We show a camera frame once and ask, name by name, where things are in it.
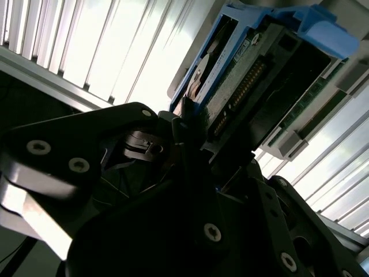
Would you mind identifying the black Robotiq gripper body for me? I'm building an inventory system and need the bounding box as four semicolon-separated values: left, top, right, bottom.
56;178;277;277

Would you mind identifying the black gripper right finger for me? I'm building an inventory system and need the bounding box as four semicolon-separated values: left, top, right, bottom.
201;144;364;277

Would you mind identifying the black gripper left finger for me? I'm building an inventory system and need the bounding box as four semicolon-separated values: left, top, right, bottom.
0;98;230;260

